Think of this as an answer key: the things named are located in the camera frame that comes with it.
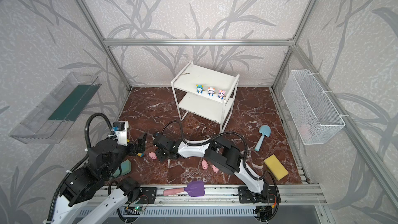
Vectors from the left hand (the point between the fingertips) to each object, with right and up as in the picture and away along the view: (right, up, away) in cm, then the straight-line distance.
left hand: (139, 129), depth 67 cm
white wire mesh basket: (+73, +5, -6) cm, 73 cm away
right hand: (+2, -15, +21) cm, 26 cm away
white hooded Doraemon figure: (+31, +17, +2) cm, 36 cm away
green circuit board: (-2, -37, +4) cm, 38 cm away
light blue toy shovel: (+66, -7, +29) cm, 73 cm away
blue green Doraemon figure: (+26, +18, +4) cm, 32 cm away
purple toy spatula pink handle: (+24, -31, +8) cm, 40 cm away
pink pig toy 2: (+28, -22, +15) cm, 39 cm away
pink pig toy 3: (+33, -24, +14) cm, 43 cm away
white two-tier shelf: (+30, +16, +5) cm, 34 cm away
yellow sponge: (+67, -23, +15) cm, 72 cm away
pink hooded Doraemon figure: (+36, +15, +1) cm, 39 cm away
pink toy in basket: (+77, -1, +7) cm, 77 cm away
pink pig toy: (-1, -18, +17) cm, 25 cm away
